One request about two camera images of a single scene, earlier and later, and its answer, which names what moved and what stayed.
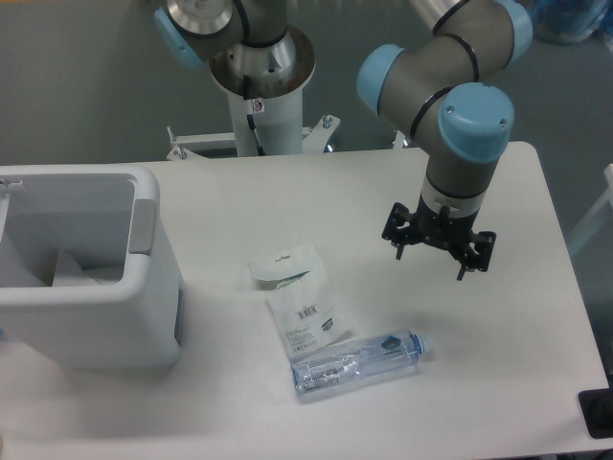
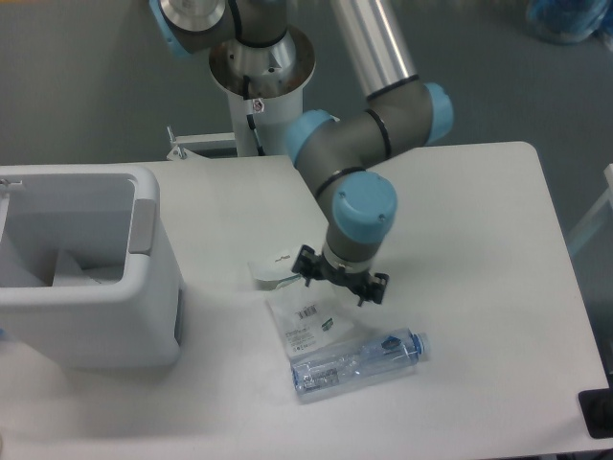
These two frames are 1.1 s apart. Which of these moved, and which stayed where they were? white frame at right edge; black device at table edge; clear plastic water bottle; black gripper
Moved: black gripper
Stayed: clear plastic water bottle; white frame at right edge; black device at table edge
